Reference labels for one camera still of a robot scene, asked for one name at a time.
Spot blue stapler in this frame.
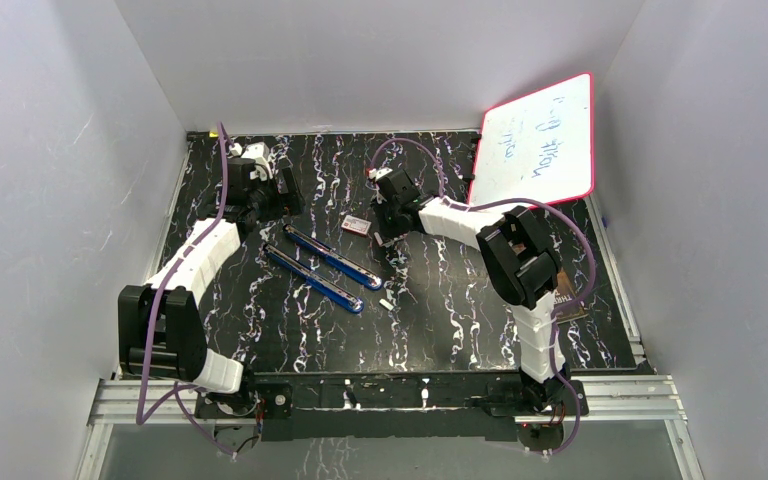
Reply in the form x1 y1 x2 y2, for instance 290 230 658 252
282 224 383 291
262 243 365 314

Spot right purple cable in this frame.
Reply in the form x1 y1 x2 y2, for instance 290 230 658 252
367 137 597 458

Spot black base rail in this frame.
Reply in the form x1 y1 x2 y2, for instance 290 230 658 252
195 370 590 448

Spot red white staple box sleeve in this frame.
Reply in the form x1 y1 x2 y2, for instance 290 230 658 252
341 215 372 237

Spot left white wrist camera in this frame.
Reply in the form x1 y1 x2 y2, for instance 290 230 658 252
228 142 273 182

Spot pink framed whiteboard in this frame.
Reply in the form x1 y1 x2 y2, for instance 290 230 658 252
467 72 595 205

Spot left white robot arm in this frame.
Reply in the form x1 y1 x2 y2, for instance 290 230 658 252
118 158 304 416

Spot dark brown book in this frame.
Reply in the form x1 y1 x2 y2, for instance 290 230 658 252
552 268 587 325

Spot small white staple strip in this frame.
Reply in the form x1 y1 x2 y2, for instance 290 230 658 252
379 299 395 311

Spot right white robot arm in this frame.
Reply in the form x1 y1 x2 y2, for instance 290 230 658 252
367 168 565 414

